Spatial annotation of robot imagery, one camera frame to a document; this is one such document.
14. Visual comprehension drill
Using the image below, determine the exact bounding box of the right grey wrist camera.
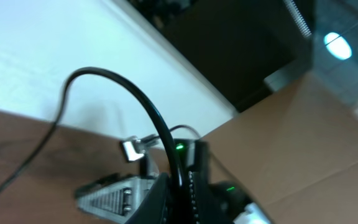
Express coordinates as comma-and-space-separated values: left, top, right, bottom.
119, 134, 158, 162

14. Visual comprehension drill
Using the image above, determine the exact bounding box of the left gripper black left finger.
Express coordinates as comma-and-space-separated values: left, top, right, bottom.
126, 173, 169, 224

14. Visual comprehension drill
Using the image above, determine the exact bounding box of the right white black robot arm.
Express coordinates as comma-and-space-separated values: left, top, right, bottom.
75, 139, 272, 223

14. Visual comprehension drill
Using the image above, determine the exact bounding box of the brown cardboard box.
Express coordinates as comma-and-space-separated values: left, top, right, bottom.
205, 73, 358, 223

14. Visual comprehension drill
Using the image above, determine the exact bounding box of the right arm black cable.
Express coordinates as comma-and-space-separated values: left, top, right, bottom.
147, 124, 201, 142

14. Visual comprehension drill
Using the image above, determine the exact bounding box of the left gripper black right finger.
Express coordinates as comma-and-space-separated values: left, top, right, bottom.
188, 171, 233, 224

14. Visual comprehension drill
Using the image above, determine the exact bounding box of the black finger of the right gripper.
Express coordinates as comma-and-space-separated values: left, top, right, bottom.
75, 174, 156, 222

